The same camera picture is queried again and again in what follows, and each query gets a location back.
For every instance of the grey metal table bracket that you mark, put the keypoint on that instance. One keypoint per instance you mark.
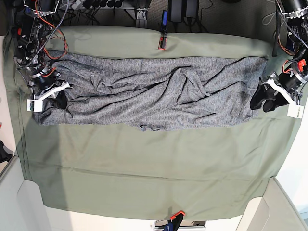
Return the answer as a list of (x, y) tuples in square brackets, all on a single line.
[(141, 17)]

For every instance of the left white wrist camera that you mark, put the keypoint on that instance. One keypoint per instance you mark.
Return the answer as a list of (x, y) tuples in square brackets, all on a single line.
[(295, 111)]

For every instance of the white power strip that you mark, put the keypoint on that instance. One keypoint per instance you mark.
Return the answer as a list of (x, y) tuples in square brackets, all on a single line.
[(73, 4)]

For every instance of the grey heathered T-shirt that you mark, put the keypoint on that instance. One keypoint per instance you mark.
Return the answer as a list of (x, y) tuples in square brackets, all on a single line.
[(156, 94)]

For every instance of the bottom orange black clamp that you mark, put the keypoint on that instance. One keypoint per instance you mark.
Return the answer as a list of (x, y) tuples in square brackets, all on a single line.
[(174, 222)]

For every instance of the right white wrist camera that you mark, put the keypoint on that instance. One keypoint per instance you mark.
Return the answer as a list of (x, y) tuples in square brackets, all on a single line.
[(34, 105)]

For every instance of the top centre orange black clamp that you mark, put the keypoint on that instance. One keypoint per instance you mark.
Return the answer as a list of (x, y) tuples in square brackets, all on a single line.
[(163, 38)]

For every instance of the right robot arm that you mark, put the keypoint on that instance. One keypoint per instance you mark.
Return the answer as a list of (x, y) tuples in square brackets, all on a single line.
[(32, 31)]

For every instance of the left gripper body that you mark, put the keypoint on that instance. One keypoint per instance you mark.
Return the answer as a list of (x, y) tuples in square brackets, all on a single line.
[(289, 82)]

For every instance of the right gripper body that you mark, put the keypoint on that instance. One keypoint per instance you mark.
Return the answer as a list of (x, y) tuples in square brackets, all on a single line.
[(43, 79)]

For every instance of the left edge black clamp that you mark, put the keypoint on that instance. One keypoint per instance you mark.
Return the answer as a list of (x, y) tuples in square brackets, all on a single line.
[(4, 156)]

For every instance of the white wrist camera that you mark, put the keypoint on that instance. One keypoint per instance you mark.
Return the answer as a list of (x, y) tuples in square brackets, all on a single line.
[(295, 111), (34, 105)]

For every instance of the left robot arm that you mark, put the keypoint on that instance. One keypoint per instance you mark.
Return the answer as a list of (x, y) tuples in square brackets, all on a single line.
[(292, 37)]

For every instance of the orange black clamp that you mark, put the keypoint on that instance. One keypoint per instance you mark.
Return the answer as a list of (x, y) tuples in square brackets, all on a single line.
[(174, 222), (16, 35), (163, 38)]

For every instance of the olive green table cloth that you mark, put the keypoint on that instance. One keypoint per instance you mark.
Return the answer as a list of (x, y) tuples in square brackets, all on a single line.
[(120, 171)]

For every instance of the right black power adapter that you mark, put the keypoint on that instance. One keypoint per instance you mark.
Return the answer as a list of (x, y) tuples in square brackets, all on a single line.
[(191, 8)]

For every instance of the top left orange black clamp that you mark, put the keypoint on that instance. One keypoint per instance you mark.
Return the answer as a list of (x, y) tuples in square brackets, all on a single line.
[(16, 35)]

